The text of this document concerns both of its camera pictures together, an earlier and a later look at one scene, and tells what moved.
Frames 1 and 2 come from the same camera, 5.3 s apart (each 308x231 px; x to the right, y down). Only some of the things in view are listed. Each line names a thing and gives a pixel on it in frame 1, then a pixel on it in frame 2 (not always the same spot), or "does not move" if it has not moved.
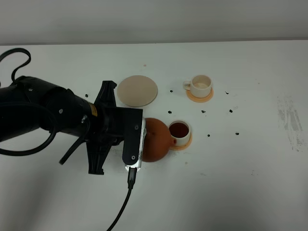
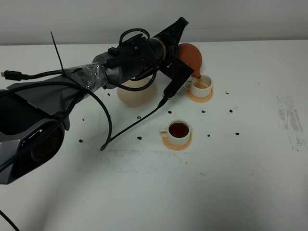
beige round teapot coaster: x=137 y=91 does not move
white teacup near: x=180 y=130 does not move
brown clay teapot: x=158 y=140 → x=192 y=56
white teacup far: x=200 y=85 does not move
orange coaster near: x=181 y=147 does not move
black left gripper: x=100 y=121 → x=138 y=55
